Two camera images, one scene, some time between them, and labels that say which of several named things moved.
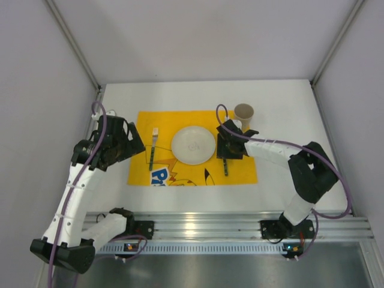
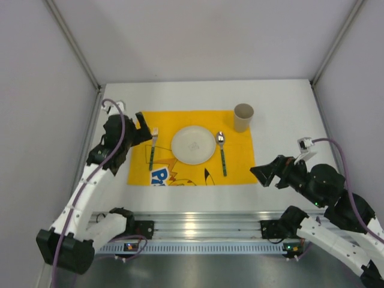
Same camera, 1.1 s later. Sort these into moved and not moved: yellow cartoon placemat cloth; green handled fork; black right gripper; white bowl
Moved: black right gripper
Not moved: green handled fork; yellow cartoon placemat cloth; white bowl
